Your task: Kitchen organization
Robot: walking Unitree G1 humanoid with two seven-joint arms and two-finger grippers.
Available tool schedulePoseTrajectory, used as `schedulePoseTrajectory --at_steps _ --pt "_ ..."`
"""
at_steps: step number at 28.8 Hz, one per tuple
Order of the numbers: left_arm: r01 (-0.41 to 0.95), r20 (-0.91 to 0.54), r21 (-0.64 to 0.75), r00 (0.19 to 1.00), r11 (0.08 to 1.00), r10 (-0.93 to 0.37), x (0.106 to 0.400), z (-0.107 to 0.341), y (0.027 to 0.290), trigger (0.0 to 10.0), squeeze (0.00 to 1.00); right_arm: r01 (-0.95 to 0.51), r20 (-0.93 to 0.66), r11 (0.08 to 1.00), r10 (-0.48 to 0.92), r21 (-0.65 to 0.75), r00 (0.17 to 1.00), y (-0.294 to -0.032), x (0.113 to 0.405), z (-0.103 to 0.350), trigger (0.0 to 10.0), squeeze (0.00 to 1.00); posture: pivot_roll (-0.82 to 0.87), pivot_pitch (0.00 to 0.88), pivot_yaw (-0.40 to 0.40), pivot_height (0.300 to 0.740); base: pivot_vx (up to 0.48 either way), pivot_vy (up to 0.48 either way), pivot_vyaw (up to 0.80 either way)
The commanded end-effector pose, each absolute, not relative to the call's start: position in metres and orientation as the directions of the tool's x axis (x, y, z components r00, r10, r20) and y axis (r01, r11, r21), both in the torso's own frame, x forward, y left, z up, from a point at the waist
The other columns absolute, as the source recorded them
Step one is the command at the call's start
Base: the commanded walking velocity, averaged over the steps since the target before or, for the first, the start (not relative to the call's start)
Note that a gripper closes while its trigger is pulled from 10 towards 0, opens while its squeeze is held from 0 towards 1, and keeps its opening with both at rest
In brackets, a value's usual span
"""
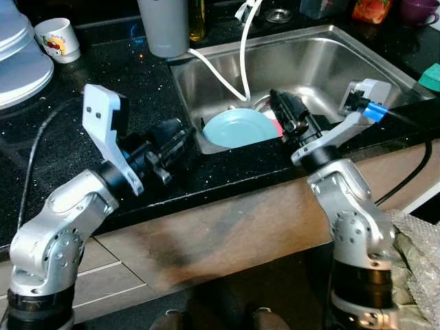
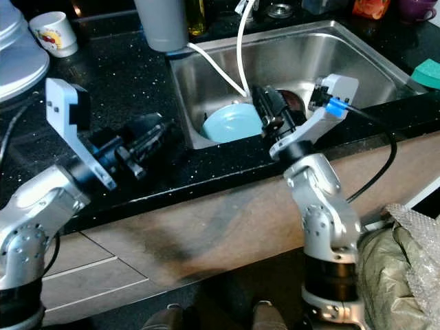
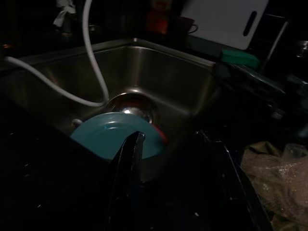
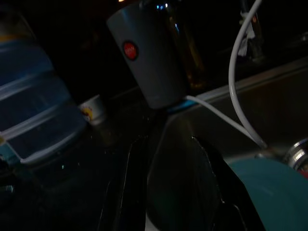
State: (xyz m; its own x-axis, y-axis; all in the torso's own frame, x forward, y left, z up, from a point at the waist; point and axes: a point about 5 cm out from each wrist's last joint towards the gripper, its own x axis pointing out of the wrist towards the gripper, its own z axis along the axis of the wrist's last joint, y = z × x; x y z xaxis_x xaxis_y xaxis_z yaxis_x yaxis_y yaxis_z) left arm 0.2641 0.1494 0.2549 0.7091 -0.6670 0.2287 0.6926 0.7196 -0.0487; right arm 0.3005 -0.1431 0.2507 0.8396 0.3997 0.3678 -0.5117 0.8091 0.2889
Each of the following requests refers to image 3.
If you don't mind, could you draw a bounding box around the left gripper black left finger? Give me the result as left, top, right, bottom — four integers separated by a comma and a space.
105, 131, 146, 231

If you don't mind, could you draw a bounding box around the olive green cloth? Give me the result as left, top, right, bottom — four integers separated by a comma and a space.
247, 140, 281, 157

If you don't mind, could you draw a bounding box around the grey metal rod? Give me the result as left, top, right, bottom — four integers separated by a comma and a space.
260, 21, 290, 72

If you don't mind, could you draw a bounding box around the purple mug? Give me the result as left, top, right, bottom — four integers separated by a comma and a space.
168, 15, 199, 37

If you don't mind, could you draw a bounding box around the green sponge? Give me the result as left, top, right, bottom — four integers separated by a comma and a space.
220, 48, 261, 68

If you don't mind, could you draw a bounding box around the white flexible hose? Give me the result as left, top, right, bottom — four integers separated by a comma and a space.
4, 0, 111, 108

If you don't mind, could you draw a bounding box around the red bowl white inside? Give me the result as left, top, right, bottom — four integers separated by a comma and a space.
151, 124, 169, 146

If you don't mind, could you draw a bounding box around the white cutting board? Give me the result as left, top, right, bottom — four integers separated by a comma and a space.
180, 0, 270, 51

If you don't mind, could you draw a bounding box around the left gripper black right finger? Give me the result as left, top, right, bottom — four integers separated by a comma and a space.
196, 130, 274, 231

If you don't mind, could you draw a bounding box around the light blue plate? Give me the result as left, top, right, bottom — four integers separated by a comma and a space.
69, 112, 165, 161

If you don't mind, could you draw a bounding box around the shiny steel bowl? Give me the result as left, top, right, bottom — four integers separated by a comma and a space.
104, 92, 159, 125

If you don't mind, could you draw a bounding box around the stainless steel sink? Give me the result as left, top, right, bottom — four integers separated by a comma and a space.
0, 37, 222, 184

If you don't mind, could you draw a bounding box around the small clear glass jar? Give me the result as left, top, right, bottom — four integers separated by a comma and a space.
296, 40, 308, 58

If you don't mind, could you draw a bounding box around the white rag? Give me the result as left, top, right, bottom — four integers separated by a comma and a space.
52, 0, 76, 27

